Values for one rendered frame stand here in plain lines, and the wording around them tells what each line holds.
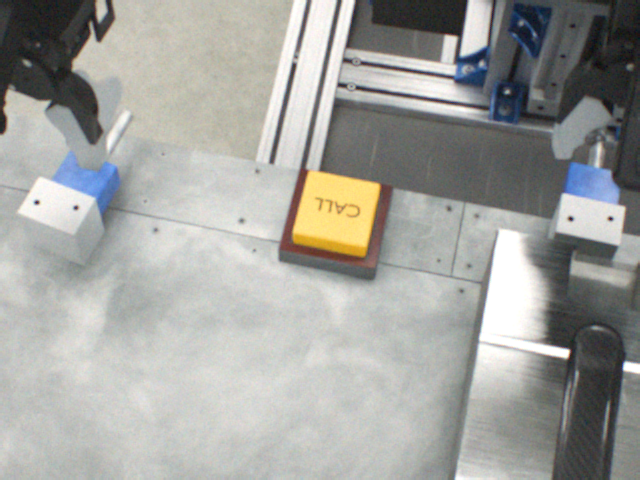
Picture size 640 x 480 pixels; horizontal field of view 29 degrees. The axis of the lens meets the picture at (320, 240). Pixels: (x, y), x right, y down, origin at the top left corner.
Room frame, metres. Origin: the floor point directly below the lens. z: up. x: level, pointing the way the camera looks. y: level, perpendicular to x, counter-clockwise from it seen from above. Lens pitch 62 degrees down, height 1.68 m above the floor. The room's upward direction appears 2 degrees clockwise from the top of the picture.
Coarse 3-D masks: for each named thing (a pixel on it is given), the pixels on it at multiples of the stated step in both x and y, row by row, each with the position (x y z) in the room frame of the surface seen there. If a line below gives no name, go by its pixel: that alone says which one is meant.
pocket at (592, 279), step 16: (576, 256) 0.43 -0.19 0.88; (576, 272) 0.42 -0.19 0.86; (592, 272) 0.42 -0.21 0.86; (608, 272) 0.42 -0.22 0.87; (624, 272) 0.42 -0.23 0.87; (576, 288) 0.41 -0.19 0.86; (592, 288) 0.41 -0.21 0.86; (608, 288) 0.41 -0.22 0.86; (624, 288) 0.41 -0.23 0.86; (608, 304) 0.39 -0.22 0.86; (624, 304) 0.39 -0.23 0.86
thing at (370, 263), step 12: (300, 168) 0.53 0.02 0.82; (300, 180) 0.51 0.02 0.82; (300, 192) 0.50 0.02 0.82; (384, 192) 0.51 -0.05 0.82; (384, 204) 0.49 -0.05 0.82; (288, 216) 0.48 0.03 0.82; (384, 216) 0.48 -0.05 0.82; (288, 228) 0.47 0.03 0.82; (288, 240) 0.46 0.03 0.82; (372, 240) 0.46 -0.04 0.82; (300, 252) 0.45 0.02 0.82; (312, 252) 0.45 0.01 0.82; (324, 252) 0.45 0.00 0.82; (372, 252) 0.45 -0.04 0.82; (360, 264) 0.44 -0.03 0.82; (372, 264) 0.44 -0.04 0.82
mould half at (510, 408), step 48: (528, 240) 0.43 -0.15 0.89; (528, 288) 0.39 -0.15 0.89; (480, 336) 0.35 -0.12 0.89; (528, 336) 0.35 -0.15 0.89; (624, 336) 0.36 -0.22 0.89; (480, 384) 0.32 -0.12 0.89; (528, 384) 0.32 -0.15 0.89; (624, 384) 0.32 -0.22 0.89; (480, 432) 0.28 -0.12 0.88; (528, 432) 0.28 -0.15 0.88; (624, 432) 0.29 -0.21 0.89
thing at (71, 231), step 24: (120, 120) 0.56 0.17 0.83; (72, 168) 0.50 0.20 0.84; (48, 192) 0.47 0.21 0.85; (72, 192) 0.47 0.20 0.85; (96, 192) 0.48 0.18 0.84; (24, 216) 0.45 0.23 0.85; (48, 216) 0.45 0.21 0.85; (72, 216) 0.45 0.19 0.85; (96, 216) 0.47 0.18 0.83; (48, 240) 0.45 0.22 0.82; (72, 240) 0.44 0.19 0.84; (96, 240) 0.46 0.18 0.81
